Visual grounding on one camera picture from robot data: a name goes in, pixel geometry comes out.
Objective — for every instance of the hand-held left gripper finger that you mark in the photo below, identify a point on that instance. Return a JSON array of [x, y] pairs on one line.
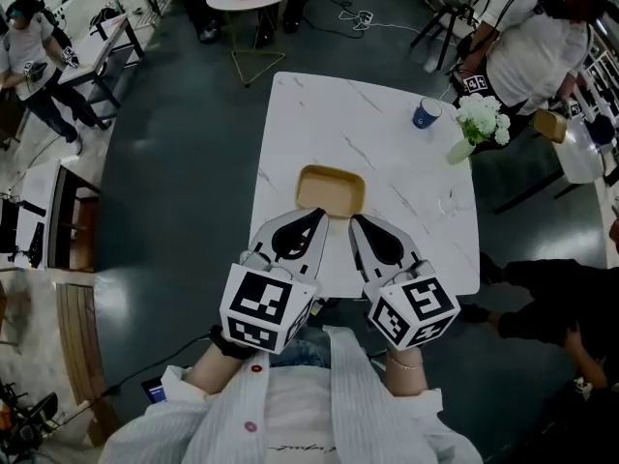
[[316, 259], [263, 237]]

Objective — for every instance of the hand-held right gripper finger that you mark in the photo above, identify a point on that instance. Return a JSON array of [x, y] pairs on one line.
[[408, 252], [362, 269]]

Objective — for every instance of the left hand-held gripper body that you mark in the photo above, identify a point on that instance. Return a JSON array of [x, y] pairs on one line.
[[261, 302]]

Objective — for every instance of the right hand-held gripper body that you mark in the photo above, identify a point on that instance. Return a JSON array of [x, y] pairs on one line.
[[425, 302]]

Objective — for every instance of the person's left forearm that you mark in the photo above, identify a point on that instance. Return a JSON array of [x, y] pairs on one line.
[[213, 372]]

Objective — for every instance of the person's right forearm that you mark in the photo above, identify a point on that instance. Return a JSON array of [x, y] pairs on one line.
[[406, 380]]

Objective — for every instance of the black wristband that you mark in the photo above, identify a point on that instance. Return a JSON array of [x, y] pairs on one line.
[[232, 348]]

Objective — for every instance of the person's blue jeans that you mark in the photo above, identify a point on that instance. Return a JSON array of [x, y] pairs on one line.
[[304, 351]]

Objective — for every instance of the clear glass cup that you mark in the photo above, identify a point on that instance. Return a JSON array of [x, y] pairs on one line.
[[454, 203]]

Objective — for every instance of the pale green vase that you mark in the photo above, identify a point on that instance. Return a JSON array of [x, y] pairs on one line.
[[458, 153]]

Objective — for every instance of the person's white t-shirt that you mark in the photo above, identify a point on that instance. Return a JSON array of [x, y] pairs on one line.
[[300, 414]]

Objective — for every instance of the person's white striped shirt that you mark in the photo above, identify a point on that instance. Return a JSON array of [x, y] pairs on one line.
[[358, 404]]

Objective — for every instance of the white marble square table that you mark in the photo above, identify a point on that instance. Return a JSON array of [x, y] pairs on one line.
[[329, 124]]

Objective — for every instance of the blue mug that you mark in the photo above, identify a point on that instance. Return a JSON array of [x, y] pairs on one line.
[[423, 119]]

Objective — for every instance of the small tablet screen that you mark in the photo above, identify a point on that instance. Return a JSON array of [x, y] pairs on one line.
[[156, 392]]

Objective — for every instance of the white flower bouquet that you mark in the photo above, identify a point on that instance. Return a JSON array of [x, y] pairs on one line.
[[479, 116]]

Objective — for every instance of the wooden slatted bench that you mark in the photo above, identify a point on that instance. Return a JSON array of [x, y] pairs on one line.
[[79, 346]]

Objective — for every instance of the white table with black legs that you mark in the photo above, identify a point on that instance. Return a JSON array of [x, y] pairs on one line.
[[580, 157]]

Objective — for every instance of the white and wood cabinet desk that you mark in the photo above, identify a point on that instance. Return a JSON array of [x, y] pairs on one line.
[[41, 201]]

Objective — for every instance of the black chair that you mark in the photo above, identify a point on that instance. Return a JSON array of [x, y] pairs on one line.
[[445, 12]]

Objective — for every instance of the white desk with black frame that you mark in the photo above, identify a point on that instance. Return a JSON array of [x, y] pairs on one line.
[[97, 51]]

